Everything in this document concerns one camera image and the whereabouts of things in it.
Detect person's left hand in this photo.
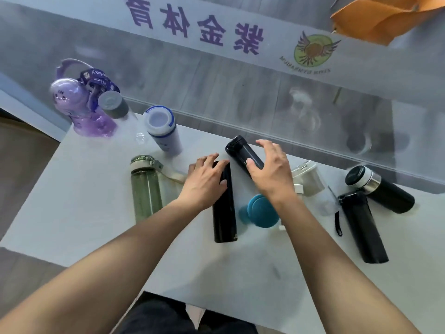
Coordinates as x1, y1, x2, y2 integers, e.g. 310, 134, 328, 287
177, 154, 230, 210

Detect person's right hand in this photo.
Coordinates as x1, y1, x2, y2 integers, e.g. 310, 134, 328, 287
245, 139, 300, 206

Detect black bottle with round cap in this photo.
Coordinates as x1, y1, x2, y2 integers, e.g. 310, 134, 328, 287
225, 135, 265, 178

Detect tall plain black bottle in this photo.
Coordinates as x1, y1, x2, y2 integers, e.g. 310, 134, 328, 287
212, 161, 238, 243

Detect person's right forearm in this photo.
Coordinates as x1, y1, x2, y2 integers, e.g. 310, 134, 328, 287
268, 195, 422, 334

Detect person's left forearm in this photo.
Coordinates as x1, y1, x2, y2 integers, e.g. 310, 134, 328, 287
0, 199, 213, 334

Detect white bottle with blue rim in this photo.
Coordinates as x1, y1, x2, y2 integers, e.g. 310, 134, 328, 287
144, 105, 183, 158

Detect bottle with teal lid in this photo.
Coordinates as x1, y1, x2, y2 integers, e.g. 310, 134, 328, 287
238, 193, 288, 231

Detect clear bottle with white cap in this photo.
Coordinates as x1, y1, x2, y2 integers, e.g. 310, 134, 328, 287
290, 160, 343, 217

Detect clear bottle with grey cap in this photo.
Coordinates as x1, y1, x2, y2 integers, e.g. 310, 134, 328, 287
98, 90, 149, 145

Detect white banner with purple lettering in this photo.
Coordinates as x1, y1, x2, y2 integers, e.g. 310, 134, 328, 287
0, 0, 445, 109

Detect black bottle with carry loop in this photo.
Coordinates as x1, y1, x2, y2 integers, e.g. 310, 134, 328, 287
334, 191, 389, 264

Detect person's dark trousers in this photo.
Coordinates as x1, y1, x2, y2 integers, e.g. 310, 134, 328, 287
114, 291, 261, 334

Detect orange leather chair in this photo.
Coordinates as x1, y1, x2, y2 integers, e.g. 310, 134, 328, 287
329, 0, 445, 46

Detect green bottle with beige strap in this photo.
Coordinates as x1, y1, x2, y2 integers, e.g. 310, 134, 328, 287
130, 154, 187, 223

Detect dark purple printed strap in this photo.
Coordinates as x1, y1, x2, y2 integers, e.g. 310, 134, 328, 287
78, 68, 121, 112

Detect black bottle with silver ring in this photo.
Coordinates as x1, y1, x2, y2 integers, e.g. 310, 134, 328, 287
344, 165, 416, 215

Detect purple translucent bottle with handle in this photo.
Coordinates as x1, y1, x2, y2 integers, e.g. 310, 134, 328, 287
49, 58, 117, 138

